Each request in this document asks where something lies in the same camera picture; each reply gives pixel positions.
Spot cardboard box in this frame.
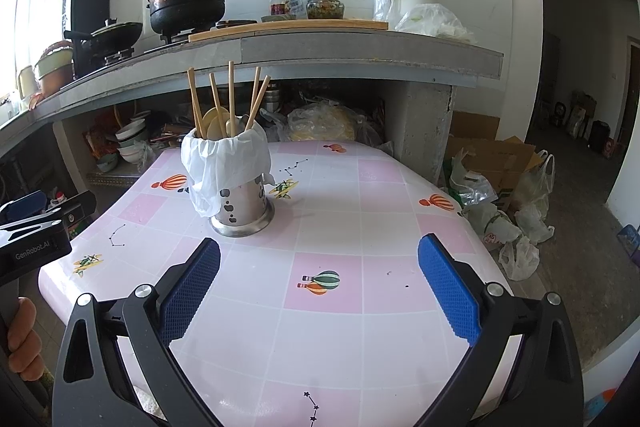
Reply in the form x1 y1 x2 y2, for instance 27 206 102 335
444 111 549 212

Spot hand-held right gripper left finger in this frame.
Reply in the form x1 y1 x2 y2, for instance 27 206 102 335
51 237 224 427

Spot perforated metal shelf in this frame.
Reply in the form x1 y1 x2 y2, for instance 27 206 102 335
87 169 144 192

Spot kitchen window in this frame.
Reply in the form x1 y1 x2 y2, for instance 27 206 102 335
0 0 23 108

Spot white knotted plastic bag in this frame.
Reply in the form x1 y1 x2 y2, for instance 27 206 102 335
499 236 542 282

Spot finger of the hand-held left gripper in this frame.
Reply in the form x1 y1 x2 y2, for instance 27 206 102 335
0 191 97 248
0 192 48 225

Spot glass pickle jar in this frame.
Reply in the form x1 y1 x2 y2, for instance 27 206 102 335
306 0 347 20

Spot steel utensil holder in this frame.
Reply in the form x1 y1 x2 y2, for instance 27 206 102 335
210 172 275 239

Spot red packets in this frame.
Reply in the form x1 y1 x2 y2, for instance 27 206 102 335
84 126 121 158

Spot gas stove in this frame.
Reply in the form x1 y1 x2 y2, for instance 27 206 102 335
75 27 242 68

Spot yellow-filled plastic bag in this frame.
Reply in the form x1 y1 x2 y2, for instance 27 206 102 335
286 102 359 144

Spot wooden cutting board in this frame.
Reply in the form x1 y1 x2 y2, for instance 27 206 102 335
188 18 390 44

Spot black wok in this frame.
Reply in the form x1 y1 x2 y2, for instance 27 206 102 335
63 21 144 54

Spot plastic bag with handles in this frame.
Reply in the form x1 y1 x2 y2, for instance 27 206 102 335
514 151 557 244

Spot stack of white bowls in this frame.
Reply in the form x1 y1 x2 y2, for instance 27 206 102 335
115 117 152 164

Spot blue box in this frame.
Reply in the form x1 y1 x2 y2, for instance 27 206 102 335
617 224 640 269

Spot glass wok lid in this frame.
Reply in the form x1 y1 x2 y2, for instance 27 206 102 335
91 19 143 34

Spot crumpled white plastic bag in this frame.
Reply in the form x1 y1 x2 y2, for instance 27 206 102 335
395 3 477 44

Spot crumpled clear plastic bag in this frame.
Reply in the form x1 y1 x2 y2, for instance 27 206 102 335
449 148 499 208

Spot white mug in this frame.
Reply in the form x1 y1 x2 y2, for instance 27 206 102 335
17 66 37 99

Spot person's left hand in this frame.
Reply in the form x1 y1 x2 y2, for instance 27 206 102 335
6 297 44 383

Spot black case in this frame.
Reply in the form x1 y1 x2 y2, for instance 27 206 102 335
590 120 612 154

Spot black cooking pot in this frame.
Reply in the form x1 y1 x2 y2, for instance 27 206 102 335
146 0 236 35

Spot brown clay pot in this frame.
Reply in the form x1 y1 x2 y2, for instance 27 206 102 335
39 69 76 100

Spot cream enamel basin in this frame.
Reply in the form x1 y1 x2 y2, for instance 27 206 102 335
36 47 76 80

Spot steel holder with white bag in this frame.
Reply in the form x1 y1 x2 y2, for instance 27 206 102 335
180 124 277 219

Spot knotted clear plastic bag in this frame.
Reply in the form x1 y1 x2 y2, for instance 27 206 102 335
134 141 157 174

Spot black box appliance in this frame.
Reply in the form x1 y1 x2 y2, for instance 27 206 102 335
69 0 112 78

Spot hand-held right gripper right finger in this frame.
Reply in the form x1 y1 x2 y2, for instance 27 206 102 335
414 234 585 427

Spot group of bamboo chopsticks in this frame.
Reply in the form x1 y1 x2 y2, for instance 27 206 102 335
187 60 272 138

